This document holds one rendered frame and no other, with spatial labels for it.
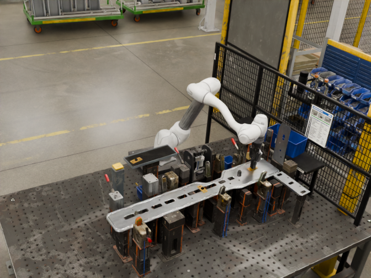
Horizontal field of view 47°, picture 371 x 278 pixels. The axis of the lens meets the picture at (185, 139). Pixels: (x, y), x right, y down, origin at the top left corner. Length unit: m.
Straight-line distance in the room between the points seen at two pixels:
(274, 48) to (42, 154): 2.95
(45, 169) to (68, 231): 1.94
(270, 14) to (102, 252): 3.29
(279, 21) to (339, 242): 2.63
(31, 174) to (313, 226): 3.03
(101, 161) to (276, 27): 2.50
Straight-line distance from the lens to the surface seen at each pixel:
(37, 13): 9.48
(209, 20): 9.89
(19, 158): 5.31
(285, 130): 3.35
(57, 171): 5.01
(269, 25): 5.16
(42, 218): 3.33
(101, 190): 3.53
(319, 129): 3.50
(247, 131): 2.95
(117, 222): 2.79
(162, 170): 3.65
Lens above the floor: 2.87
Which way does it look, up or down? 31 degrees down
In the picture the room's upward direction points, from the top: 4 degrees clockwise
